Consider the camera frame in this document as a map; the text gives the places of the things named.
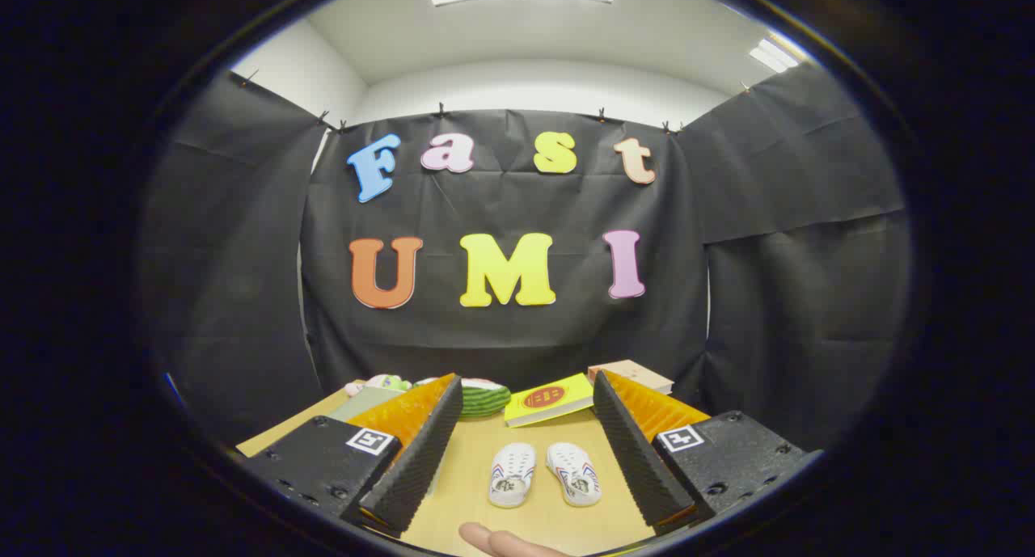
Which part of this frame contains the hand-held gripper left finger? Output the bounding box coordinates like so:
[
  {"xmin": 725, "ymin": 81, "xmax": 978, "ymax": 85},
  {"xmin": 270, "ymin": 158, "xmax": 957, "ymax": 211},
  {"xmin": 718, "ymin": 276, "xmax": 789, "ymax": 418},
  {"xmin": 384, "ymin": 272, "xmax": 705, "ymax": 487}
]
[{"xmin": 241, "ymin": 373, "xmax": 464, "ymax": 540}]

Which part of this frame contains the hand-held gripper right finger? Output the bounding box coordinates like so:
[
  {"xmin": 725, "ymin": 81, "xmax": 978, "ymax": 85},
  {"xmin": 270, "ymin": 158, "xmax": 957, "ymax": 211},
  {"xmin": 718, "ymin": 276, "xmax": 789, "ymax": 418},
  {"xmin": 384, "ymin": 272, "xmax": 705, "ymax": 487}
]
[{"xmin": 593, "ymin": 370, "xmax": 824, "ymax": 535}]

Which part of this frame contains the white canvas shoe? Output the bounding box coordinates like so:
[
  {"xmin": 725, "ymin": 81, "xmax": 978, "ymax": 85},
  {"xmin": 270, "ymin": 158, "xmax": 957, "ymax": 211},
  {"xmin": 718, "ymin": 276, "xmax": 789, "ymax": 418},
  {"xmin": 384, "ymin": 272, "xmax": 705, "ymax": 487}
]
[
  {"xmin": 488, "ymin": 441, "xmax": 537, "ymax": 508},
  {"xmin": 546, "ymin": 441, "xmax": 604, "ymax": 508}
]

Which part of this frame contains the beige fabric storage box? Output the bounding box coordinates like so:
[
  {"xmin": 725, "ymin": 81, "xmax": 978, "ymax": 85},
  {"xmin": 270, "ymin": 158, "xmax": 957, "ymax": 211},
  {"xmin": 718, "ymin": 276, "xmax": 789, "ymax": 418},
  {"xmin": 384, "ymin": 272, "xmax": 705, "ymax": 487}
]
[{"xmin": 327, "ymin": 386, "xmax": 405, "ymax": 423}]

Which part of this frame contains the tan book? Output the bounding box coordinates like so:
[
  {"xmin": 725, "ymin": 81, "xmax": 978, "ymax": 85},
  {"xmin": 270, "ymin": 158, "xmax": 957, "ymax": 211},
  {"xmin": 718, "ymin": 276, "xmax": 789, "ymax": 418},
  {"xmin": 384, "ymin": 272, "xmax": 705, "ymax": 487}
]
[{"xmin": 587, "ymin": 359, "xmax": 675, "ymax": 397}]

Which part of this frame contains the pink and green plush toy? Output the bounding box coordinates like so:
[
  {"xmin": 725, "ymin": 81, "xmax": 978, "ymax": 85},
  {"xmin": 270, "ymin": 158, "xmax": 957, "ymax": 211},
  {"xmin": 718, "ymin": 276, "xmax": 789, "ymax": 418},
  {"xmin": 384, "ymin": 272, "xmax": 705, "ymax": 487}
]
[{"xmin": 344, "ymin": 373, "xmax": 413, "ymax": 397}]

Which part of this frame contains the watermelon slice plush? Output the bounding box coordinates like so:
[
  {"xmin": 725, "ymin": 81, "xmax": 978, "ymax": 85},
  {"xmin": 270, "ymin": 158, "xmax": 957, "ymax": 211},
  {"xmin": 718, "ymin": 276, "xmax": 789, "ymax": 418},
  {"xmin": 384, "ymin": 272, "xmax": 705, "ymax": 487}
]
[{"xmin": 414, "ymin": 377, "xmax": 512, "ymax": 419}]

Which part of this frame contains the yellow book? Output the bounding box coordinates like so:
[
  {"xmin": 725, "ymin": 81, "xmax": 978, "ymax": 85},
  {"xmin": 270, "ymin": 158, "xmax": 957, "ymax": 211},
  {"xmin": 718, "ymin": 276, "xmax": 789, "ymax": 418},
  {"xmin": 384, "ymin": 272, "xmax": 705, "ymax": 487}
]
[{"xmin": 504, "ymin": 372, "xmax": 597, "ymax": 428}]

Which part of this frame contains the black backdrop cloth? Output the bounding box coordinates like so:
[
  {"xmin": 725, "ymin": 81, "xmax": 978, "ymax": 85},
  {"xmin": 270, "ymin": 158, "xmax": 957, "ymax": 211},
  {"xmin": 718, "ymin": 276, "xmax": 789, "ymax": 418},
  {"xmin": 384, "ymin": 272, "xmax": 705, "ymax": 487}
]
[{"xmin": 137, "ymin": 60, "xmax": 913, "ymax": 453}]

